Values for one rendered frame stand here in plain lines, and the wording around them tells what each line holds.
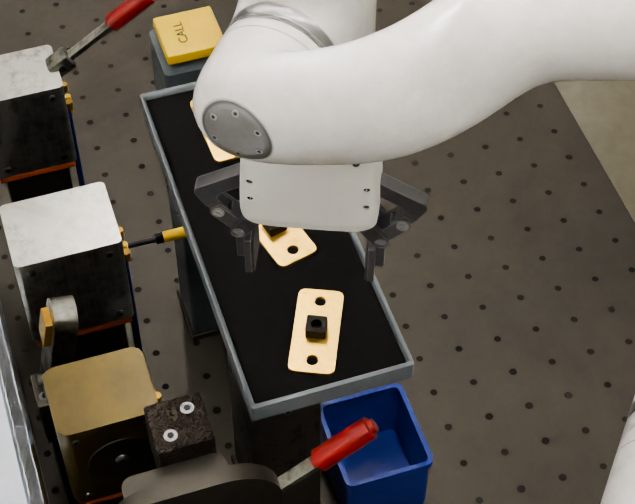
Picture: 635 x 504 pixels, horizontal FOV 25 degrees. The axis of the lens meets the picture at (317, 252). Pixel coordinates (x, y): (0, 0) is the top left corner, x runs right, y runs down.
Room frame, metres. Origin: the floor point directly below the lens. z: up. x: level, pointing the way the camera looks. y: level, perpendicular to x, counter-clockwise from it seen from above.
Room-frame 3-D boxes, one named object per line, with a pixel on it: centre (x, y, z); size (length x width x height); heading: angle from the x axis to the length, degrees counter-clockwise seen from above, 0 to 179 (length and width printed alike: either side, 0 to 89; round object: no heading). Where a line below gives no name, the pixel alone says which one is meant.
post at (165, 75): (1.06, 0.13, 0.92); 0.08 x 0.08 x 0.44; 18
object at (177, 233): (0.92, 0.18, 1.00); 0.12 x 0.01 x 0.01; 108
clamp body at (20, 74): (1.11, 0.30, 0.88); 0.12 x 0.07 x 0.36; 108
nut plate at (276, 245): (0.81, 0.04, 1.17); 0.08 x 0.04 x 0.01; 32
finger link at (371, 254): (0.69, -0.05, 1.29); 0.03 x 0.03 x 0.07; 84
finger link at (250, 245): (0.70, 0.06, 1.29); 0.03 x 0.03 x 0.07; 84
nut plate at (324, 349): (0.70, 0.00, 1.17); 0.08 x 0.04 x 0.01; 174
